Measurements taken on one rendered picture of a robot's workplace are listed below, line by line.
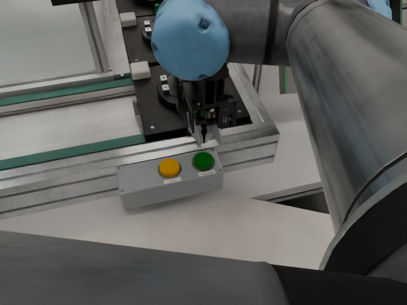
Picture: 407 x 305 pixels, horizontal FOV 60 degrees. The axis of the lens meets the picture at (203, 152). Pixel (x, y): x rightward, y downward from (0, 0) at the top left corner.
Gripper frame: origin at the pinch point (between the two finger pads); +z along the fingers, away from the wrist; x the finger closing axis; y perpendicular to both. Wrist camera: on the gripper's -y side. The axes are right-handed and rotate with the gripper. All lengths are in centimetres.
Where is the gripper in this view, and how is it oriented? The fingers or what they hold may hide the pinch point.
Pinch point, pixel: (202, 135)
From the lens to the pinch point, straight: 67.0
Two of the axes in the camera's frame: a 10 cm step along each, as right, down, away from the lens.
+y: 2.5, 7.4, -6.3
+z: 0.0, 6.5, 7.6
